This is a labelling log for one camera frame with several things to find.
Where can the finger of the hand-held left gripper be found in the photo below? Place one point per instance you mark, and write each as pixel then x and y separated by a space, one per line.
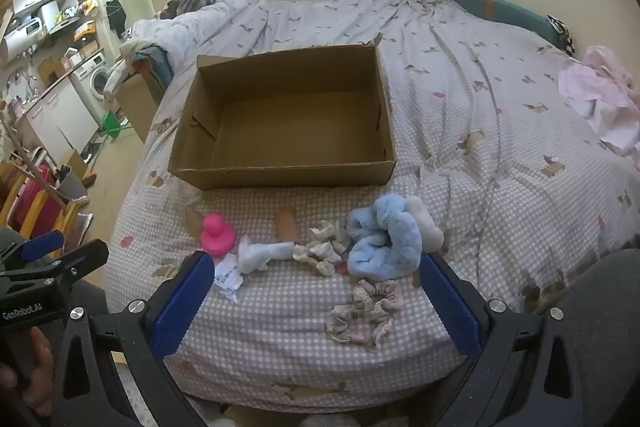
pixel 42 244
pixel 82 259

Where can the white patterned duvet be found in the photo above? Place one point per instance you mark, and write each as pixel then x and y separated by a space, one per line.
pixel 190 29

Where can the floral lace socks bundle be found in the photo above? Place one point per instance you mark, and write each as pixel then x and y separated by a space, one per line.
pixel 365 312

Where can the cream scrunchie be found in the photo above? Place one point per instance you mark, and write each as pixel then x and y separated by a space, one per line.
pixel 322 249

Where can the bedside cardboard box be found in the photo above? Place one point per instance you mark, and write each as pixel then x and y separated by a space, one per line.
pixel 140 107

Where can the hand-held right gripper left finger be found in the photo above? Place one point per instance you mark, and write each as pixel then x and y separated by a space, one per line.
pixel 181 307

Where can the pink suitcase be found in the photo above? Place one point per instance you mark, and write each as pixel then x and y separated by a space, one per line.
pixel 32 199

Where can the white kitchen cabinet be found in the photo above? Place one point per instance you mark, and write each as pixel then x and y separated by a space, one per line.
pixel 62 117

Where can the teal and orange cloth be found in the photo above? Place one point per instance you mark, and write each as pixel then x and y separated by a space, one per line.
pixel 155 67

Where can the person's left hand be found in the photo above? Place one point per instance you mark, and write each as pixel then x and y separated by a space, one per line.
pixel 37 367

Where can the pink cloth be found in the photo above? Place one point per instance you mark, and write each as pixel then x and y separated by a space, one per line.
pixel 600 92

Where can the white microwave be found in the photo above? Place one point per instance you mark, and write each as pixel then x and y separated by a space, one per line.
pixel 22 32

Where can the pink rubber duck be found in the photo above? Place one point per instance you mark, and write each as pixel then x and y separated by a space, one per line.
pixel 217 237

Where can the brown cardboard box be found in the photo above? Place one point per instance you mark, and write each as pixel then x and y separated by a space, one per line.
pixel 285 117

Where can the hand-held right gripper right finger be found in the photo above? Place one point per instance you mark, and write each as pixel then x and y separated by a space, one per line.
pixel 450 307

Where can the black and white checked cloth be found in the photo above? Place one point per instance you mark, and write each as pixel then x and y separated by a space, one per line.
pixel 561 32

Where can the checked printed bed sheet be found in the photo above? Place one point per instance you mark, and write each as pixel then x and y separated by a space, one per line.
pixel 500 132

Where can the teal pillow with orange stripe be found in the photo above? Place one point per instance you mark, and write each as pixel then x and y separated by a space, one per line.
pixel 500 12

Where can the person's left leg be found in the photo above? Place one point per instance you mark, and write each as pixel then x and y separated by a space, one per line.
pixel 92 299

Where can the clear plastic tag packet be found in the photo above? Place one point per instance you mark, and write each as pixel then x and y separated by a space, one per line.
pixel 227 274

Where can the light blue scrunchie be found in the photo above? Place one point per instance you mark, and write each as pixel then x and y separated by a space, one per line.
pixel 385 237

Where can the white washing machine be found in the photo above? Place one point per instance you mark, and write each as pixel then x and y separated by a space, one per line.
pixel 92 79

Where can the grey bin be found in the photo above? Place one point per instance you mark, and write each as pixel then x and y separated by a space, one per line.
pixel 72 184

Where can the dark cloth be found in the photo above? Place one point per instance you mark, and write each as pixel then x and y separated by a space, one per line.
pixel 169 9

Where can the white fluffy sock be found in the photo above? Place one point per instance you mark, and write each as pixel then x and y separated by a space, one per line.
pixel 427 222

